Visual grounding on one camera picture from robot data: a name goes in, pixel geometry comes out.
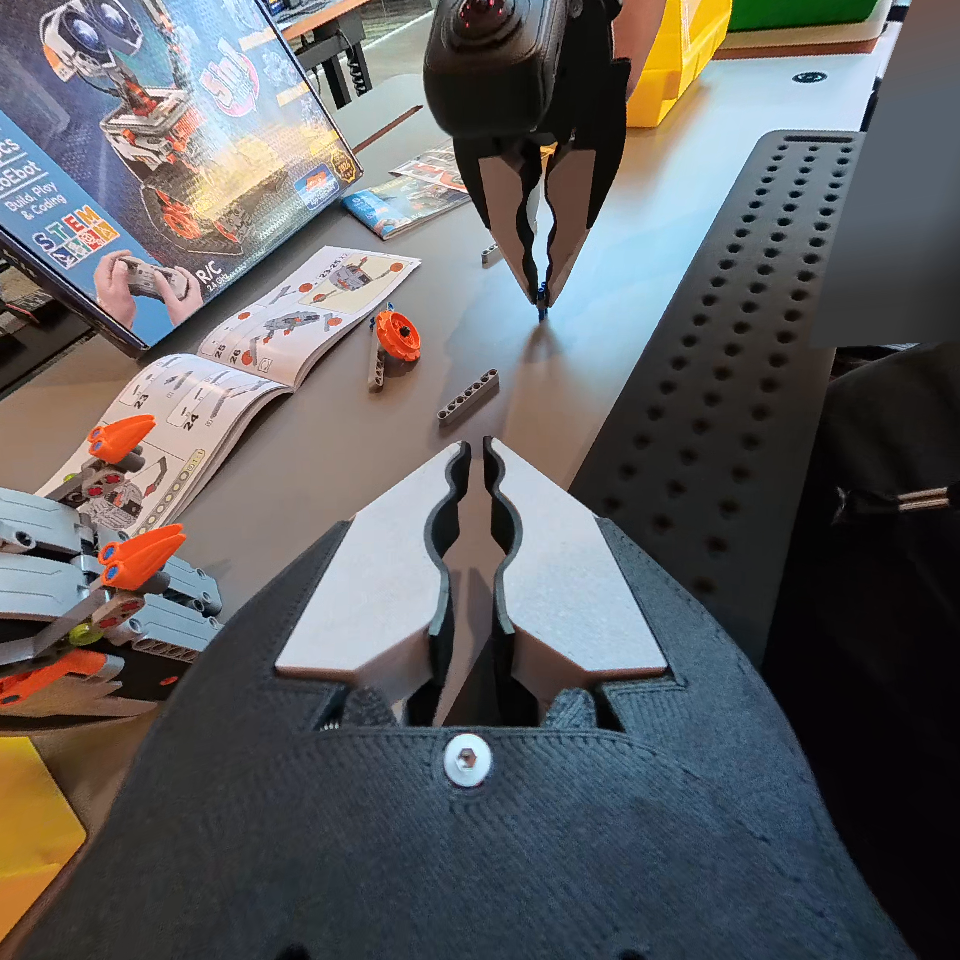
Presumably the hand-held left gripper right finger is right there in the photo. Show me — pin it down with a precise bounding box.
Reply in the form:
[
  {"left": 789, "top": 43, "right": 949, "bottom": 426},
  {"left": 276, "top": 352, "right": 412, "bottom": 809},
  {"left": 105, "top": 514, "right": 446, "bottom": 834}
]
[{"left": 482, "top": 436, "right": 669, "bottom": 727}]

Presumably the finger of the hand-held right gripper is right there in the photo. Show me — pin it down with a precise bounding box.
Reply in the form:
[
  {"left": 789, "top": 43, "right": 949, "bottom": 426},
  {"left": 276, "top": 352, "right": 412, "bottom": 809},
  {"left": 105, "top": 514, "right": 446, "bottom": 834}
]
[
  {"left": 542, "top": 144, "right": 603, "bottom": 307},
  {"left": 478, "top": 154, "right": 543, "bottom": 303}
]

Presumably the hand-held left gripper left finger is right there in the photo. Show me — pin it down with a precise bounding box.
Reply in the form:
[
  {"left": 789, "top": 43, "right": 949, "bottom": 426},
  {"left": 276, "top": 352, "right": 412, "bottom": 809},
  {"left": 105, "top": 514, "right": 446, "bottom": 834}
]
[{"left": 275, "top": 441, "right": 474, "bottom": 727}]

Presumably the grey desk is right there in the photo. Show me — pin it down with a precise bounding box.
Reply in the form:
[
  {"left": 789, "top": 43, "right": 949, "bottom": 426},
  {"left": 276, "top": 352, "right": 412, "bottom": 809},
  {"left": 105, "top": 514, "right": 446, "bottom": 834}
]
[{"left": 0, "top": 56, "right": 897, "bottom": 939}]

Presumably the person's right hand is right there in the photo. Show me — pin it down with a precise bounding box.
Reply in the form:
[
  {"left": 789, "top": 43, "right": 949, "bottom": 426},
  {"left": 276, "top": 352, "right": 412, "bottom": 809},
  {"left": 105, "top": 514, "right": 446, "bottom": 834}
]
[{"left": 611, "top": 0, "right": 670, "bottom": 96}]

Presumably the red printed leaflet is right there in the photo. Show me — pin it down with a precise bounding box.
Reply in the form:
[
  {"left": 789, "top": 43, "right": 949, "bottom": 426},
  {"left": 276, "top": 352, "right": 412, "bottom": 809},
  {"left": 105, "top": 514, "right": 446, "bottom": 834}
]
[{"left": 390, "top": 141, "right": 481, "bottom": 200}]

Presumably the small blue booklet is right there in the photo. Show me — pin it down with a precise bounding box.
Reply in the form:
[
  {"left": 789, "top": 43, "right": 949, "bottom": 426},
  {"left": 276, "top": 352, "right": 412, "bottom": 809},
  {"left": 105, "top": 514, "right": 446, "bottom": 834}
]
[{"left": 342, "top": 176, "right": 472, "bottom": 241}]

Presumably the yellow plastic bin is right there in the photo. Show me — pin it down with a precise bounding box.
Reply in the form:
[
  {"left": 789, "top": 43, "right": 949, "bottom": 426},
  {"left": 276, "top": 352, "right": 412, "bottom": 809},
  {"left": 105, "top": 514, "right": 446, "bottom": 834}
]
[
  {"left": 626, "top": 0, "right": 732, "bottom": 129},
  {"left": 0, "top": 737, "right": 89, "bottom": 927}
]

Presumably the orange toy wheel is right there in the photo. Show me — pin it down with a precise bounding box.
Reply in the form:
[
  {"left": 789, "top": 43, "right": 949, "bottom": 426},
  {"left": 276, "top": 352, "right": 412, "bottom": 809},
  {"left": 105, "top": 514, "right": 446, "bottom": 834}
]
[{"left": 375, "top": 309, "right": 423, "bottom": 366}]

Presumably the short grey perforated beam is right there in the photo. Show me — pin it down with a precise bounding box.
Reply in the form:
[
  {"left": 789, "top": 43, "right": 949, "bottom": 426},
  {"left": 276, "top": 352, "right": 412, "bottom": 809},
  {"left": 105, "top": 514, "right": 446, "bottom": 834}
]
[{"left": 438, "top": 369, "right": 501, "bottom": 429}]

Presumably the black perforated panel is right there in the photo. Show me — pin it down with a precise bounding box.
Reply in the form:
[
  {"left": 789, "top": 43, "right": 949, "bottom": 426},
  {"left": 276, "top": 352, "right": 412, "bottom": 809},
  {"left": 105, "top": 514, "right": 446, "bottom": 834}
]
[{"left": 570, "top": 131, "right": 864, "bottom": 665}]

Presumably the open instruction booklet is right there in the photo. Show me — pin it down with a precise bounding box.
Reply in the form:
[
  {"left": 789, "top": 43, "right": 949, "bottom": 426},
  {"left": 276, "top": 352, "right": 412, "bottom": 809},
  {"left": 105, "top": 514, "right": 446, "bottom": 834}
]
[{"left": 37, "top": 246, "right": 423, "bottom": 537}]

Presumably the grey orange toy robot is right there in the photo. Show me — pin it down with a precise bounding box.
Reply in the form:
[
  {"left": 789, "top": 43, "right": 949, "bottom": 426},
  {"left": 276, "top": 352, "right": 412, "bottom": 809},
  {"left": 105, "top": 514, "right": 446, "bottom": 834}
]
[{"left": 0, "top": 414, "right": 225, "bottom": 721}]

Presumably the green bin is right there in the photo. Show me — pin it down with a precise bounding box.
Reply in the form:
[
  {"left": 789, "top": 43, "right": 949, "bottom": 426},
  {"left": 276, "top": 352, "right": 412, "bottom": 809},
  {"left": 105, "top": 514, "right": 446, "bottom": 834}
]
[{"left": 729, "top": 0, "right": 879, "bottom": 33}]

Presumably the blue toy kit box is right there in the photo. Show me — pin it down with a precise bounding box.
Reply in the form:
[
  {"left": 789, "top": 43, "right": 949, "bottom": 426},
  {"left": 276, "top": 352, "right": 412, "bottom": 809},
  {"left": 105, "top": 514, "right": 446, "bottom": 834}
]
[{"left": 0, "top": 0, "right": 365, "bottom": 354}]

